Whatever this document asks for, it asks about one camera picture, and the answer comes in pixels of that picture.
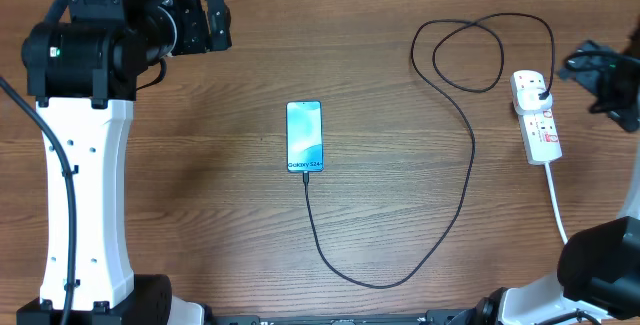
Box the white power strip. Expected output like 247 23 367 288
510 70 562 165

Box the white charger adapter plug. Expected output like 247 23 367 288
513 88 553 116

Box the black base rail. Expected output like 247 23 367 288
205 309 486 325

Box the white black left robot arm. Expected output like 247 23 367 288
15 0 231 324

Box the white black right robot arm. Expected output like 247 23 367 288
451 32 639 324

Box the blue smartphone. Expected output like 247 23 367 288
286 100 324 173

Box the black charger cable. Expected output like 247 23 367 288
301 12 556 290

